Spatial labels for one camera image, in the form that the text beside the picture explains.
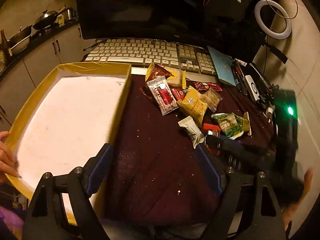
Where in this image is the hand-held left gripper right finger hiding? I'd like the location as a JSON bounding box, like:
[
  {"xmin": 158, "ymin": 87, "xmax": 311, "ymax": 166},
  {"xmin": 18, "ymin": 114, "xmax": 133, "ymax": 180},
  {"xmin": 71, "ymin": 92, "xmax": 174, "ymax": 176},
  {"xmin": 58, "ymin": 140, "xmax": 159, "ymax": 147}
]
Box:
[{"xmin": 196, "ymin": 144, "xmax": 287, "ymax": 240}]

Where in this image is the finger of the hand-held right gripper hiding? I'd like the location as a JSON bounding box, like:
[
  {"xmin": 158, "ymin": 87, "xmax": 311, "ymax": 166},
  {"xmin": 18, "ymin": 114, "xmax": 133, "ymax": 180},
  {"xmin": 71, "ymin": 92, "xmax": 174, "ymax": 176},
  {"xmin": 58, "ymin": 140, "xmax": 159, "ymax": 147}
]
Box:
[
  {"xmin": 226, "ymin": 154, "xmax": 275, "ymax": 174},
  {"xmin": 206, "ymin": 134, "xmax": 274, "ymax": 158}
]

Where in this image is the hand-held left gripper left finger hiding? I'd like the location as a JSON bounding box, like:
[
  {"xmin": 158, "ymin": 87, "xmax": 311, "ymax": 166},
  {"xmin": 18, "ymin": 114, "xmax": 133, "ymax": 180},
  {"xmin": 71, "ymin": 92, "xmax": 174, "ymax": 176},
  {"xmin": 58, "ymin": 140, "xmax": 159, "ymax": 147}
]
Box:
[{"xmin": 22, "ymin": 143, "xmax": 114, "ymax": 240}]

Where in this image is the yellow taped cardboard box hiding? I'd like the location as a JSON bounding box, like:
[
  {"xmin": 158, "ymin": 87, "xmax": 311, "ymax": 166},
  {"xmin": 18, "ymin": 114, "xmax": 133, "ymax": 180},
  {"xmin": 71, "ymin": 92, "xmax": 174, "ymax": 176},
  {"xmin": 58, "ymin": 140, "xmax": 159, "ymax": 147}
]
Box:
[{"xmin": 5, "ymin": 62, "xmax": 132, "ymax": 227}]

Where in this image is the pale cracker packet yellow edge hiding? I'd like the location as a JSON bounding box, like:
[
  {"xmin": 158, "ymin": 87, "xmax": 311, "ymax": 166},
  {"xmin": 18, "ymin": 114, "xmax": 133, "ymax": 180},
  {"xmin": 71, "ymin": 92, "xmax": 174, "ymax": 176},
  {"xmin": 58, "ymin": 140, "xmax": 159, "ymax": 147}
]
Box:
[{"xmin": 166, "ymin": 67, "xmax": 187, "ymax": 90}]

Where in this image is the person's right hand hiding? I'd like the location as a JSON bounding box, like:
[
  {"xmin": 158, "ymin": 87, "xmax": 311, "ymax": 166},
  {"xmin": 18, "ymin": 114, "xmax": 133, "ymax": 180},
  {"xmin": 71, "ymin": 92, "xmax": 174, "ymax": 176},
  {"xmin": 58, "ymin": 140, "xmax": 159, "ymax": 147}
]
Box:
[{"xmin": 282, "ymin": 169, "xmax": 314, "ymax": 233}]

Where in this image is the green snack packet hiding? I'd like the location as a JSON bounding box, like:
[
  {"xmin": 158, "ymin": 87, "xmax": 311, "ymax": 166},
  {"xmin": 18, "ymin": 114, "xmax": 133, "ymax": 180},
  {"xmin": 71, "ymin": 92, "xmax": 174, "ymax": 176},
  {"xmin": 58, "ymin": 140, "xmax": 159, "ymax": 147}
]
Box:
[{"xmin": 211, "ymin": 112, "xmax": 251, "ymax": 140}]

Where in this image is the small red snack packet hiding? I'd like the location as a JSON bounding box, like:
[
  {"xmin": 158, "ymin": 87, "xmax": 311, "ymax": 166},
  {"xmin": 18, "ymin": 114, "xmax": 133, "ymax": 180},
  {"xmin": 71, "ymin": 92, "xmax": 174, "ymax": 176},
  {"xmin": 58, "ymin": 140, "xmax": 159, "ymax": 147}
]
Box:
[{"xmin": 202, "ymin": 123, "xmax": 222, "ymax": 131}]

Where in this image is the white grey snack packet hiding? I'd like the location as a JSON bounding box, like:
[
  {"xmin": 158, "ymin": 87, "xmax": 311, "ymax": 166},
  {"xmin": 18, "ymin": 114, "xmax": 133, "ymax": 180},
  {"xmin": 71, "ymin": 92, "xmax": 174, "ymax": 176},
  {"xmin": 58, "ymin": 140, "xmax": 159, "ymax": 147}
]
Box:
[{"xmin": 178, "ymin": 116, "xmax": 205, "ymax": 148}]

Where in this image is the clear beige snack packet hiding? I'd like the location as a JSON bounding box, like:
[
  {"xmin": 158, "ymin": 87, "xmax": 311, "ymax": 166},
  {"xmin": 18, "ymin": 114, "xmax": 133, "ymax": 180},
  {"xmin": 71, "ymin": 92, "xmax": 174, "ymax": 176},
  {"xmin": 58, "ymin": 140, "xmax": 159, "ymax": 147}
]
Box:
[{"xmin": 200, "ymin": 89, "xmax": 223, "ymax": 113}]

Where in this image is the dark red table cloth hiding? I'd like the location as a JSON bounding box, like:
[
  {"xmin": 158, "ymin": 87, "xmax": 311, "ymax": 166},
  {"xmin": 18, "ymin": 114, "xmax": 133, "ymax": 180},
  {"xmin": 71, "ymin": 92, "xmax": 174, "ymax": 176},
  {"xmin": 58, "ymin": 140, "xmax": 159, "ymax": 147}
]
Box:
[{"xmin": 105, "ymin": 72, "xmax": 278, "ymax": 227}]

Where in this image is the yellow snack packet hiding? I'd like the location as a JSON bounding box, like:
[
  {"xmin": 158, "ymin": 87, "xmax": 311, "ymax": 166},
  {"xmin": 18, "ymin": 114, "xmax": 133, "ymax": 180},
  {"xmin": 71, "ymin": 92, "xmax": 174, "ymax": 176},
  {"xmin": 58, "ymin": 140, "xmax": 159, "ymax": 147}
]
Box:
[{"xmin": 177, "ymin": 85, "xmax": 208, "ymax": 127}]

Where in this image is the black device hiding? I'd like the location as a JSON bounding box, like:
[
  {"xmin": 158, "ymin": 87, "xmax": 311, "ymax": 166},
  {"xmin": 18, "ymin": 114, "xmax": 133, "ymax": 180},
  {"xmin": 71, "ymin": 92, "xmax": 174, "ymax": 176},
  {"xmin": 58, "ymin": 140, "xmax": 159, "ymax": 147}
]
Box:
[{"xmin": 246, "ymin": 62, "xmax": 279, "ymax": 105}]

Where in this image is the long red snack packet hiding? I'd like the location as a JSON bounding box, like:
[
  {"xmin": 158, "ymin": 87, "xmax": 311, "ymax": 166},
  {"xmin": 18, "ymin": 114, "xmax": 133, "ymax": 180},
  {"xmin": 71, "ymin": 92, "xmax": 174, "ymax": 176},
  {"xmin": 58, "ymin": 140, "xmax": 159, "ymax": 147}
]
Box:
[{"xmin": 193, "ymin": 81, "xmax": 223, "ymax": 93}]

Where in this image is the blue notebook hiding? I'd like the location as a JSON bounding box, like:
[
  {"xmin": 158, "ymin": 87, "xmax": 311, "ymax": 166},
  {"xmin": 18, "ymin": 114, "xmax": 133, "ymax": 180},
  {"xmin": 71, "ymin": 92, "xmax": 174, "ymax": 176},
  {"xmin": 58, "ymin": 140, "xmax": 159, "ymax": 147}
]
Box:
[{"xmin": 207, "ymin": 45, "xmax": 237, "ymax": 87}]

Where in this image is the white red snack packet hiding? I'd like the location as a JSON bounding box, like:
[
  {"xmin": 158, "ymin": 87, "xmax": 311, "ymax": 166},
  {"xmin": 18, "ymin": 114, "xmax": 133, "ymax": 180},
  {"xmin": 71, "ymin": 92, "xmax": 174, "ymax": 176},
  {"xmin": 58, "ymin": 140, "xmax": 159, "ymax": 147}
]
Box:
[{"xmin": 146, "ymin": 76, "xmax": 178, "ymax": 116}]

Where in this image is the brown red snack packet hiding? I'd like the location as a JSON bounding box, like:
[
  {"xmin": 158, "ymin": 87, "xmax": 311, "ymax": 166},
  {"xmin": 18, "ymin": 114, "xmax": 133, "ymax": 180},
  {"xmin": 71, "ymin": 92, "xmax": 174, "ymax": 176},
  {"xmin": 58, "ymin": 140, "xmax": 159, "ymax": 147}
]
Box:
[{"xmin": 146, "ymin": 63, "xmax": 177, "ymax": 83}]

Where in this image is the purple cloth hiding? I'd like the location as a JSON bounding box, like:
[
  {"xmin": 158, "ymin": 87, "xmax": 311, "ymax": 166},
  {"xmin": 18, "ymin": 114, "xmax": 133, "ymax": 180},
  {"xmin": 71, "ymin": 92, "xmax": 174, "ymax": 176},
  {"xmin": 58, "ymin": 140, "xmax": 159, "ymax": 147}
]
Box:
[{"xmin": 0, "ymin": 206, "xmax": 25, "ymax": 240}]

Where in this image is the white keyboard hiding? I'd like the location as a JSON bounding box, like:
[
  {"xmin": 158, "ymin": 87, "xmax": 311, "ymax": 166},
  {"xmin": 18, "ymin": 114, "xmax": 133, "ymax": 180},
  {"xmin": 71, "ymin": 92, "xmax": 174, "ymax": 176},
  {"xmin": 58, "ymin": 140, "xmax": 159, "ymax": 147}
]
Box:
[{"xmin": 84, "ymin": 38, "xmax": 218, "ymax": 77}]

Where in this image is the kitchen counter cabinet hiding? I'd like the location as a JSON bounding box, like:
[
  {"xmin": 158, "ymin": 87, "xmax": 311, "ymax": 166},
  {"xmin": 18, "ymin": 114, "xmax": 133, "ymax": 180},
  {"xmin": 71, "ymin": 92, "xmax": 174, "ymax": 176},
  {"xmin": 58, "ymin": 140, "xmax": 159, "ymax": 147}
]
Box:
[{"xmin": 0, "ymin": 17, "xmax": 87, "ymax": 128}]

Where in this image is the metal bowl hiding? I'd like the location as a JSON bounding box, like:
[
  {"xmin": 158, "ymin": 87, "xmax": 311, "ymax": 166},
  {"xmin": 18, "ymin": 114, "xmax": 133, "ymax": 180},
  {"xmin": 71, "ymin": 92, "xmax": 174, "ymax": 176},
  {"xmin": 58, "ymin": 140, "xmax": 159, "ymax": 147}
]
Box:
[{"xmin": 9, "ymin": 36, "xmax": 31, "ymax": 55}]

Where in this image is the metal kettle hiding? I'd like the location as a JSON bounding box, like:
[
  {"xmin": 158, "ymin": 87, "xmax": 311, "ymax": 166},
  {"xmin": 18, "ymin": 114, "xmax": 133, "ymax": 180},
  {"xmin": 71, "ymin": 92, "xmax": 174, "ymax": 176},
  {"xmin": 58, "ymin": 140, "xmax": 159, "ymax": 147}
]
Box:
[{"xmin": 65, "ymin": 7, "xmax": 77, "ymax": 20}]

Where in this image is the wok with metal lid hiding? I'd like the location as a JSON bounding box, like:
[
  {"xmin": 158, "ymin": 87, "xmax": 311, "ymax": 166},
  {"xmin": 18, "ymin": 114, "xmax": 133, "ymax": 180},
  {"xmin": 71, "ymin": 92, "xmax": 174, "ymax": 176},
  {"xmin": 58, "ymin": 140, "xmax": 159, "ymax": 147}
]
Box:
[{"xmin": 32, "ymin": 7, "xmax": 68, "ymax": 30}]

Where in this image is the dark glass bottle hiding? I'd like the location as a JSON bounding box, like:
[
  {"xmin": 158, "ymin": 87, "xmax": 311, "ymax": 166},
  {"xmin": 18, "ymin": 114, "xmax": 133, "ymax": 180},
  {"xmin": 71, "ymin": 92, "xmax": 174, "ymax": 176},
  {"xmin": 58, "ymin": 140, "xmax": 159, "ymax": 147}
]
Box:
[{"xmin": 0, "ymin": 29, "xmax": 12, "ymax": 58}]

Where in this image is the black monitor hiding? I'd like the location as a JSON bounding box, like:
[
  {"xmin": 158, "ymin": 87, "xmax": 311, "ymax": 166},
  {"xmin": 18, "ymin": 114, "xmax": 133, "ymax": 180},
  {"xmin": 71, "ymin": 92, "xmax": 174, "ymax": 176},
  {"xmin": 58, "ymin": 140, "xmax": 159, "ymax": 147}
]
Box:
[{"xmin": 75, "ymin": 0, "xmax": 283, "ymax": 48}]

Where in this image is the white ring light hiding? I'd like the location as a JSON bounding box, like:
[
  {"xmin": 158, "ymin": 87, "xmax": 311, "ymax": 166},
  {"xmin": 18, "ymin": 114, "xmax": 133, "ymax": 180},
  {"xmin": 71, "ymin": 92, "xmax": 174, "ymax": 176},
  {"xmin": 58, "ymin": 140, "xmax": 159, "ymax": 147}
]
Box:
[{"xmin": 254, "ymin": 0, "xmax": 292, "ymax": 40}]

